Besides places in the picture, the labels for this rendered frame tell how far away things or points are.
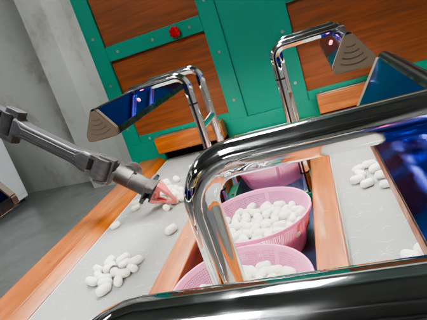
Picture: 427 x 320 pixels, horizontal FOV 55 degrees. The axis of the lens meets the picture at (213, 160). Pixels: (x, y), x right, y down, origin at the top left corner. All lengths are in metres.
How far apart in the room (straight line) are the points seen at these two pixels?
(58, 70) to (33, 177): 1.77
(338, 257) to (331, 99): 0.92
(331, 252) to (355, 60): 0.36
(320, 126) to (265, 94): 1.42
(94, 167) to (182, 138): 0.52
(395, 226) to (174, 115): 1.12
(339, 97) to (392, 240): 0.85
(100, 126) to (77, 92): 3.55
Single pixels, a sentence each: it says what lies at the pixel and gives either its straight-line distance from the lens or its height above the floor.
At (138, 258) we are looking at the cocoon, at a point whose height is 0.76.
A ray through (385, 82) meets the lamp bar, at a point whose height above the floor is 1.10.
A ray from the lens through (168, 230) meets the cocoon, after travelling 1.07.
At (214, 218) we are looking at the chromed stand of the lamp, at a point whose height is 1.08.
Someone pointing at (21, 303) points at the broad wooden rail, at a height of 0.77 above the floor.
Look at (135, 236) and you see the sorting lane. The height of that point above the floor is 0.74.
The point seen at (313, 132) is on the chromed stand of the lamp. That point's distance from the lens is 0.23.
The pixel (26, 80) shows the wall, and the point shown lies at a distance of 5.31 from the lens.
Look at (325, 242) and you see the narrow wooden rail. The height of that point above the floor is 0.77.
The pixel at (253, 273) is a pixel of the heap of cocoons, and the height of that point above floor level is 0.74.
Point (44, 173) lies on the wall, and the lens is 5.64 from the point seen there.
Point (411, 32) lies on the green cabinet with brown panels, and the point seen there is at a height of 0.98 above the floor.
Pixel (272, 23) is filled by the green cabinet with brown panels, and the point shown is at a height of 1.16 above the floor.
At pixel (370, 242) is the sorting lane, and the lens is 0.83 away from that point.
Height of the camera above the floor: 1.18
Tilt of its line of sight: 16 degrees down
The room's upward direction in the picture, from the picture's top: 18 degrees counter-clockwise
